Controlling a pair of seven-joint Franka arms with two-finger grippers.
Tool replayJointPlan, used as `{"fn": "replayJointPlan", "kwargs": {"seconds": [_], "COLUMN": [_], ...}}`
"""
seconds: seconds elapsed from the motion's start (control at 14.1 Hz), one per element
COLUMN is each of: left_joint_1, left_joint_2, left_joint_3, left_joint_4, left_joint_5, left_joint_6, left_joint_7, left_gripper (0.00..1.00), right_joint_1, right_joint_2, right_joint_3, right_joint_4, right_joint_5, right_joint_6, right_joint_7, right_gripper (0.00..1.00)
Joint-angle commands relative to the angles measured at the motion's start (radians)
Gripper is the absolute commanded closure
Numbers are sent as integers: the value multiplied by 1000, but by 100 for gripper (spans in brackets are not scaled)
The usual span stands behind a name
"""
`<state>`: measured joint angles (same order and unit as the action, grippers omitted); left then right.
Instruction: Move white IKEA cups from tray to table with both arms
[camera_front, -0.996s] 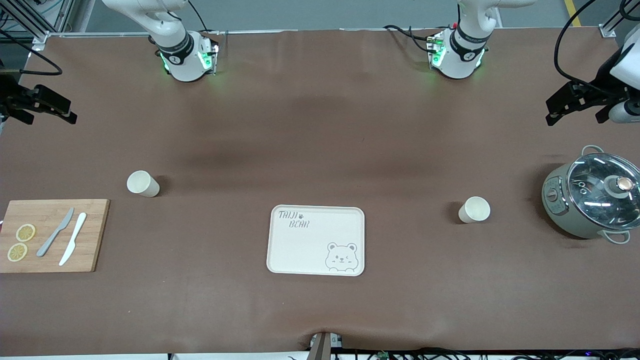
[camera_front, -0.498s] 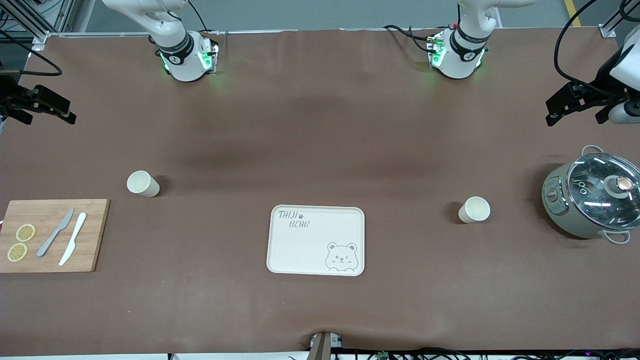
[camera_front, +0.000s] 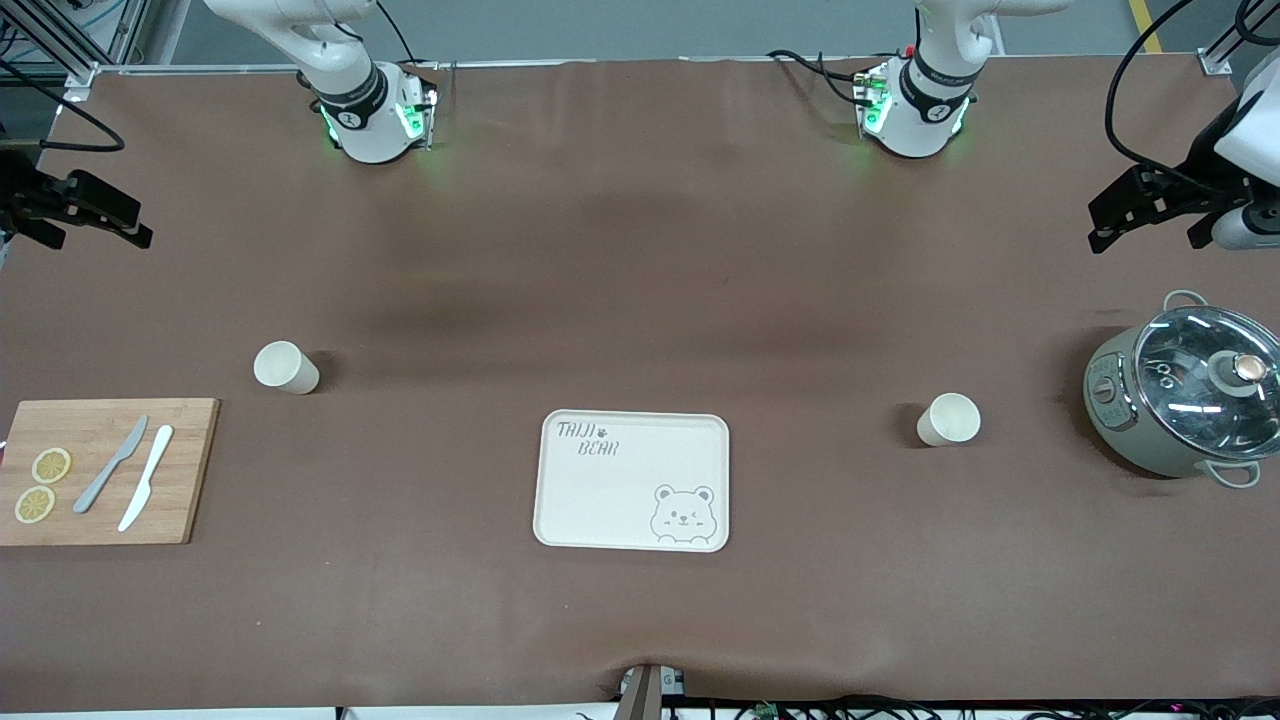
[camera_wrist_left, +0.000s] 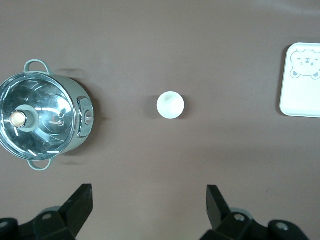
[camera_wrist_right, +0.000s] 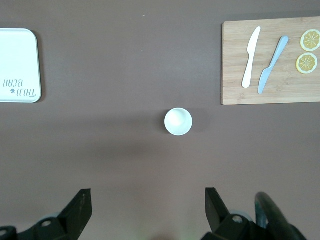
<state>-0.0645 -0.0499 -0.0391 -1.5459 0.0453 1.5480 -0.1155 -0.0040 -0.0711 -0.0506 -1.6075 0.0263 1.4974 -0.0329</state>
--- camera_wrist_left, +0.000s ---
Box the glass pot lid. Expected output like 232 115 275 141
0 72 78 161

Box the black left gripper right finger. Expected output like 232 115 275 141
199 184 308 240

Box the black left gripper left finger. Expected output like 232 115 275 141
0 184 94 240

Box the brown table cover mat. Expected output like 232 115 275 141
0 0 320 240

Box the cream bear print tray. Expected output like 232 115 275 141
278 42 320 118

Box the grey pot with glass lid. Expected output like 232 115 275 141
0 58 95 173

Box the white IKEA cup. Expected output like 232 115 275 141
156 91 186 120

